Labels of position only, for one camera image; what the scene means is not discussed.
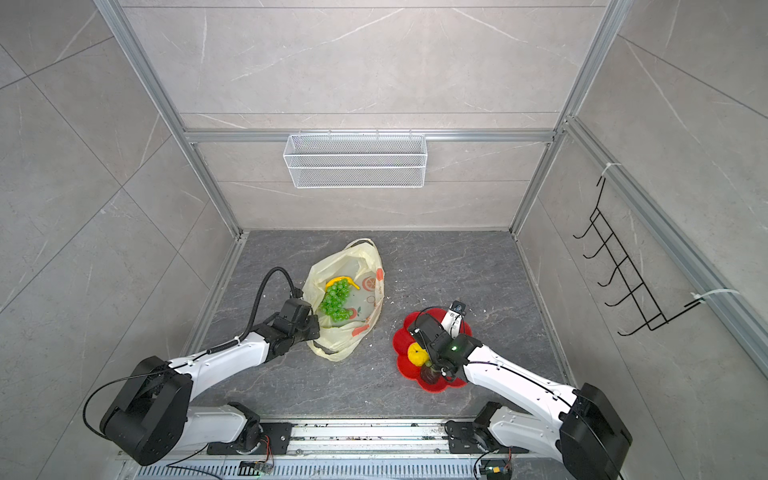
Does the dark purple fake eggplant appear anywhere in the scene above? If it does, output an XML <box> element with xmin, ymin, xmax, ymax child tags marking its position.
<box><xmin>420</xmin><ymin>364</ymin><xmax>442</xmax><ymax>386</ymax></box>

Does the yellow fake fruit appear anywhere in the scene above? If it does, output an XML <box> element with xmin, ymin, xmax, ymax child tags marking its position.
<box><xmin>406</xmin><ymin>342</ymin><xmax>430</xmax><ymax>367</ymax></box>

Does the red flower-shaped plate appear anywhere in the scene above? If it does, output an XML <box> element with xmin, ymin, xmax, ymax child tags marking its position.
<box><xmin>392</xmin><ymin>306</ymin><xmax>472</xmax><ymax>393</ymax></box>

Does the cream printed plastic bag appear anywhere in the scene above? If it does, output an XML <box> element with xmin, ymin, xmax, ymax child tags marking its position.
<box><xmin>304</xmin><ymin>238</ymin><xmax>384</xmax><ymax>362</ymax></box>

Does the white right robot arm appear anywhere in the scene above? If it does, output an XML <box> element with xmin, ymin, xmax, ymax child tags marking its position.
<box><xmin>405</xmin><ymin>312</ymin><xmax>632</xmax><ymax>479</ymax></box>

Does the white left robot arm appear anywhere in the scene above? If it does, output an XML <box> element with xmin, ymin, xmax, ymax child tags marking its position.
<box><xmin>96</xmin><ymin>298</ymin><xmax>320</xmax><ymax>466</ymax></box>

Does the green fake grape bunch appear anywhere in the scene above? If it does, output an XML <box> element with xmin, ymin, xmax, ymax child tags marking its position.
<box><xmin>320</xmin><ymin>283</ymin><xmax>356</xmax><ymax>324</ymax></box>

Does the yellow fake banana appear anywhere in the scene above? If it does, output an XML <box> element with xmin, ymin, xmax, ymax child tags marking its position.
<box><xmin>325</xmin><ymin>276</ymin><xmax>360</xmax><ymax>290</ymax></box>

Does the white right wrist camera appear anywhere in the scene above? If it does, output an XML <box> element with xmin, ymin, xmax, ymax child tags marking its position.
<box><xmin>441</xmin><ymin>300</ymin><xmax>466</xmax><ymax>338</ymax></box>

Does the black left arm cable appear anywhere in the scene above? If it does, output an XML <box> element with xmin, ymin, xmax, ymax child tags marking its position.
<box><xmin>236</xmin><ymin>266</ymin><xmax>301</xmax><ymax>343</ymax></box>

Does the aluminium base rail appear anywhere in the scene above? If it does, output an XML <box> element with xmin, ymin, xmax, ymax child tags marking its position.
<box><xmin>110</xmin><ymin>418</ymin><xmax>571</xmax><ymax>479</ymax></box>

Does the white wire mesh basket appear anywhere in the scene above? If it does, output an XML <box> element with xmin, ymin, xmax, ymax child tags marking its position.
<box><xmin>283</xmin><ymin>132</ymin><xmax>428</xmax><ymax>189</ymax></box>

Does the black wire hook rack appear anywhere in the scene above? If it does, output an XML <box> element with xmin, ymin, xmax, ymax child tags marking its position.
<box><xmin>572</xmin><ymin>177</ymin><xmax>705</xmax><ymax>337</ymax></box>

